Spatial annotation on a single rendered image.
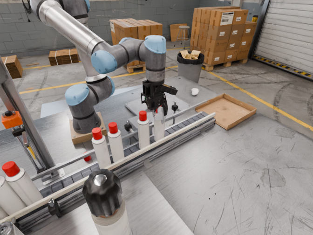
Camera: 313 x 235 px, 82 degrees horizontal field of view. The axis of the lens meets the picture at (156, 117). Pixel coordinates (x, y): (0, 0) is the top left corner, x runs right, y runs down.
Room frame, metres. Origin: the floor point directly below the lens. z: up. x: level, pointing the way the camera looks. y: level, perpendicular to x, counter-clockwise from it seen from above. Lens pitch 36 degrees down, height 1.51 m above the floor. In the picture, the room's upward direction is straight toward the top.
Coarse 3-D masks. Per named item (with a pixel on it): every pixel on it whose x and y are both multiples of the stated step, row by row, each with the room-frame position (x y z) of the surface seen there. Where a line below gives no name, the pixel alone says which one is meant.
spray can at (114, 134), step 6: (114, 126) 0.53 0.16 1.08; (108, 132) 0.54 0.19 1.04; (114, 132) 0.52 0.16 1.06; (120, 132) 0.54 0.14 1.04; (114, 138) 0.52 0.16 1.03; (120, 138) 0.53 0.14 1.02; (114, 144) 0.51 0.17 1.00; (120, 144) 0.53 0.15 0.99; (114, 150) 0.52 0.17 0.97; (120, 150) 0.52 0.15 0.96; (114, 156) 0.52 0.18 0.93; (120, 156) 0.52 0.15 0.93; (114, 162) 0.52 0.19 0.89
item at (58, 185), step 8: (192, 120) 0.84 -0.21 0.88; (208, 120) 0.84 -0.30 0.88; (176, 128) 0.76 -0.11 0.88; (192, 128) 0.76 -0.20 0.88; (152, 136) 0.70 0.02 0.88; (176, 136) 0.70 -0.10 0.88; (136, 144) 0.64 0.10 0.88; (160, 144) 0.64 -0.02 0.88; (128, 152) 0.58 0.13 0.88; (144, 152) 0.58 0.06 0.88; (112, 160) 0.54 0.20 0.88; (88, 168) 0.49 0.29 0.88; (96, 168) 0.49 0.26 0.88; (72, 176) 0.45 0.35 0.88; (80, 176) 0.45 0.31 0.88; (56, 184) 0.42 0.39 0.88; (64, 184) 0.42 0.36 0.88; (40, 192) 0.39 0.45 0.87; (48, 192) 0.38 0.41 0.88; (72, 192) 0.38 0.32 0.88; (56, 200) 0.35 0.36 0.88; (40, 208) 0.32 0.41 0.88; (24, 216) 0.29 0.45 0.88
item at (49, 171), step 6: (204, 102) 0.91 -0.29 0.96; (186, 108) 0.84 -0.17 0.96; (192, 108) 0.85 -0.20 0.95; (174, 114) 0.78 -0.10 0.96; (180, 114) 0.80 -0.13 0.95; (150, 126) 0.68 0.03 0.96; (132, 132) 0.63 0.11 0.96; (126, 138) 0.60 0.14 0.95; (108, 144) 0.56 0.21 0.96; (78, 156) 0.49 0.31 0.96; (84, 156) 0.49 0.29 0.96; (66, 162) 0.46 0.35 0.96; (72, 162) 0.47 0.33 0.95; (54, 168) 0.43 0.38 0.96; (60, 168) 0.44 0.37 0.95; (36, 174) 0.40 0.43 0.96; (42, 174) 0.40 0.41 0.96
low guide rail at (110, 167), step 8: (200, 120) 0.79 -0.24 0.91; (184, 128) 0.72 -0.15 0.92; (168, 136) 0.66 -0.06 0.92; (152, 144) 0.60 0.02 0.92; (136, 152) 0.55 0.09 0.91; (120, 160) 0.51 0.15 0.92; (128, 160) 0.52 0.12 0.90; (104, 168) 0.47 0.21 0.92; (112, 168) 0.48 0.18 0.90; (88, 176) 0.43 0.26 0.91; (72, 184) 0.39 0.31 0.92; (80, 184) 0.40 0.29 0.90; (56, 192) 0.36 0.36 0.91; (64, 192) 0.37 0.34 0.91; (40, 200) 0.33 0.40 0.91; (48, 200) 0.34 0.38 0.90; (24, 208) 0.30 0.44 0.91; (32, 208) 0.31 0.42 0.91; (8, 216) 0.28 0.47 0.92; (16, 216) 0.28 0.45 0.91
